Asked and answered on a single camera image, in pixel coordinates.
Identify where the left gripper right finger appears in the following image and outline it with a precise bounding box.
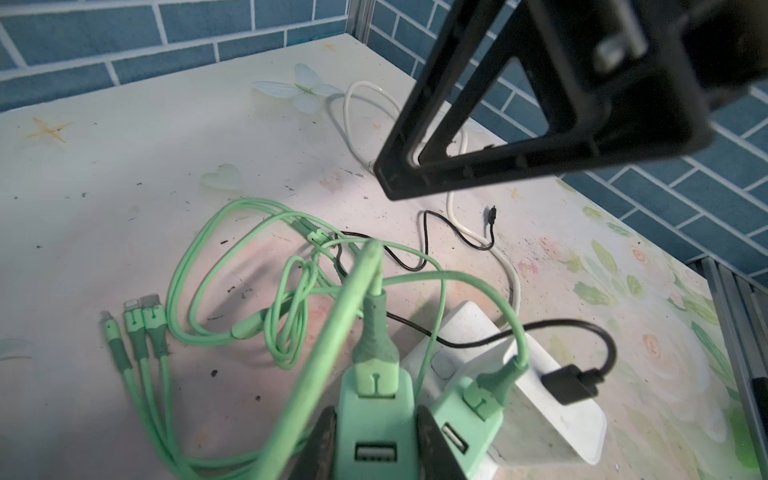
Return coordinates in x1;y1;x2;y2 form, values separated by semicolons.
416;405;467;480

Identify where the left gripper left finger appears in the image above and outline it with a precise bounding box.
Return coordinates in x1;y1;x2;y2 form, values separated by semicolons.
289;406;337;480

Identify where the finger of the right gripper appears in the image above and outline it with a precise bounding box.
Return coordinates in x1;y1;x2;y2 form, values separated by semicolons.
373;0;607;202

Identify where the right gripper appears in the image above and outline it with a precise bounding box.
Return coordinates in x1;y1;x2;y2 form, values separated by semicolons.
521;1;767;162

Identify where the green charger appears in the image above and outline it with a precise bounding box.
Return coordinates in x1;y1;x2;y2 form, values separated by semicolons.
332;369;421;480
429;376;503;479

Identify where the white power strip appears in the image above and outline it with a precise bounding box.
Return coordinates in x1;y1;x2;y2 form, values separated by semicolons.
416;301;512;406

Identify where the white charger adapter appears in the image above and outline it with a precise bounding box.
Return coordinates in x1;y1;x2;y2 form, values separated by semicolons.
488;336;608;469

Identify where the black usb cable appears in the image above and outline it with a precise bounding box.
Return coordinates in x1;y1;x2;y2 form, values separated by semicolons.
332;205;619;406

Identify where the white power strip cord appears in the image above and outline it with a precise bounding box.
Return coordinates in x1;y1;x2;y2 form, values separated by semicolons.
341;80;523;328

